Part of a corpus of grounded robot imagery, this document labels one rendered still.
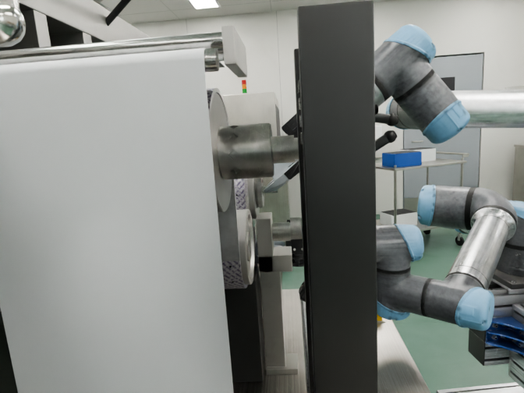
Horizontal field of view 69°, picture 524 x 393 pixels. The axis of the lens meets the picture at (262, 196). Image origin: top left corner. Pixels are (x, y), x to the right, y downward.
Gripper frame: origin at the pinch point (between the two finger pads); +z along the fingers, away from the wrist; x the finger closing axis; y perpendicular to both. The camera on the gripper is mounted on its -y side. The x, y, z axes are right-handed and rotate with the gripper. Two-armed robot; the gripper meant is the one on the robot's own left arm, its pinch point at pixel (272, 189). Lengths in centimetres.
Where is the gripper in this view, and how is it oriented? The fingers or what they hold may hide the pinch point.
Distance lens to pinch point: 68.9
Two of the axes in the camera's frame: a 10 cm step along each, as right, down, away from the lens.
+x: -0.6, 1.9, -9.8
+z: -7.3, 6.6, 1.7
